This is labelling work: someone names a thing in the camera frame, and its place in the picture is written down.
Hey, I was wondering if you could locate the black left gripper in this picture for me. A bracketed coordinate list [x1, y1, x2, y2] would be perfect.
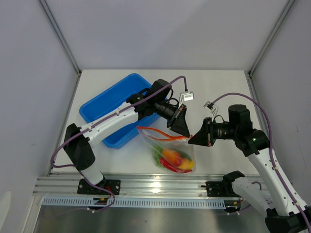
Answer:
[155, 100, 190, 138]

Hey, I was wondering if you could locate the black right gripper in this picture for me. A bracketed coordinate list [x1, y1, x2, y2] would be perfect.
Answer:
[188, 117, 238, 147]

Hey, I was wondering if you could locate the green chili pepper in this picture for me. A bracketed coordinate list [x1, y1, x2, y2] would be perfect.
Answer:
[174, 149, 192, 161]

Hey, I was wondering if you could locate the clear zip top bag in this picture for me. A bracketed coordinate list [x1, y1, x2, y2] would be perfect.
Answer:
[137, 127, 196, 174]

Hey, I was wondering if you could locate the yellow orange mango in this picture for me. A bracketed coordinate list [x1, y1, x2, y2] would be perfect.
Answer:
[178, 158, 195, 170]

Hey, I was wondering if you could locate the green grape bunch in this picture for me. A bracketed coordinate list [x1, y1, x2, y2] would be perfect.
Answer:
[152, 145, 163, 167]

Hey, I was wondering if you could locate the red chili pepper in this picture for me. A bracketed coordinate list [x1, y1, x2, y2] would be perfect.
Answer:
[159, 158, 192, 173]

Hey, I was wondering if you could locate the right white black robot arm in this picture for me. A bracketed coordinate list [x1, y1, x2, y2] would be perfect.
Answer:
[189, 104, 311, 233]

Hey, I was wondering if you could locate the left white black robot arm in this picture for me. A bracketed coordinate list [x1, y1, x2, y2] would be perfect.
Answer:
[63, 79, 194, 194]

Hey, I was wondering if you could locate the blue plastic tray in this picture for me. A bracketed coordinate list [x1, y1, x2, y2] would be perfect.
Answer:
[79, 73, 161, 150]

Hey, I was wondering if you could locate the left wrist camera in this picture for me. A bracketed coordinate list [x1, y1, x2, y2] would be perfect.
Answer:
[179, 91, 194, 106]

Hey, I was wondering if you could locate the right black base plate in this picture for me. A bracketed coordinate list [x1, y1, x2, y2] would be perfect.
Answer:
[201, 181, 239, 198]

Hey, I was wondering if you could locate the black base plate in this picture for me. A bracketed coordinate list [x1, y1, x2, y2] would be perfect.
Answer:
[201, 181, 239, 198]
[77, 179, 121, 195]

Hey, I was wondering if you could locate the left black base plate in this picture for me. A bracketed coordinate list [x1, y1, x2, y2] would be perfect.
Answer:
[77, 179, 121, 195]

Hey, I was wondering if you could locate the white slotted cable duct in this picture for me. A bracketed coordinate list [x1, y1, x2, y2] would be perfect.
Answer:
[42, 197, 226, 209]

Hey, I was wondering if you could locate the aluminium mounting rail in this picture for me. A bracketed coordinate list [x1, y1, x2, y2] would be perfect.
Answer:
[32, 173, 223, 199]

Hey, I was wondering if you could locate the left aluminium frame post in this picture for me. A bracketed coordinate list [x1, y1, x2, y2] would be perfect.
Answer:
[37, 0, 81, 76]

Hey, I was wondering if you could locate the aluminium frame post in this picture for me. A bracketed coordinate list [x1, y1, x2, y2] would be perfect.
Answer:
[248, 0, 297, 78]
[37, 0, 81, 76]

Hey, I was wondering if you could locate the right aluminium frame post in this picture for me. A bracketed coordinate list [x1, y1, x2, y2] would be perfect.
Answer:
[248, 0, 297, 78]

